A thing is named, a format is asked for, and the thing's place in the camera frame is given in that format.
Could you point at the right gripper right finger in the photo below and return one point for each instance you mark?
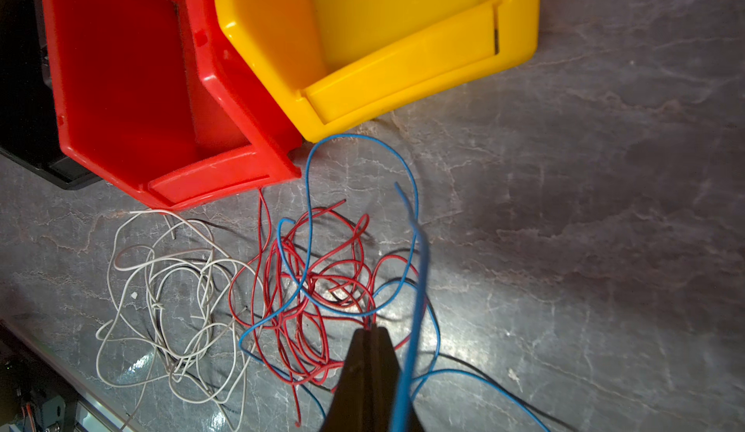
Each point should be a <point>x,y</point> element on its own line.
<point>384,373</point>

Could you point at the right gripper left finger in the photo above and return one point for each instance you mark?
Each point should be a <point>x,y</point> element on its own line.
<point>350,408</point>

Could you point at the yellow plastic bin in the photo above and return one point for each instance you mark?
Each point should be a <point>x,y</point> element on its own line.
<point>332,65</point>

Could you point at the red plastic bin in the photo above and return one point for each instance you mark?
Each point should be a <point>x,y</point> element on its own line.
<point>151,96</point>

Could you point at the black plastic bin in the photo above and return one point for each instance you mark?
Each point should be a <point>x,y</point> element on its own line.
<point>29,135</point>

